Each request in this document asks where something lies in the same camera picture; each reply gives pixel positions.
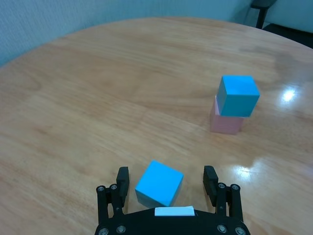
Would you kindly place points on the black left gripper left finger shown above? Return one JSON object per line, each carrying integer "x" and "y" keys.
{"x": 122, "y": 186}

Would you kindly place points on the pink wooden cube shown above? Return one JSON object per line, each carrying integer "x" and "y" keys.
{"x": 225, "y": 124}

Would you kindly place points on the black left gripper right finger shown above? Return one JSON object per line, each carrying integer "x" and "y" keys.
{"x": 210, "y": 183}

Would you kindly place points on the blue wooden cube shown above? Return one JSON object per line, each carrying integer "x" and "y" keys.
{"x": 159, "y": 182}
{"x": 238, "y": 96}

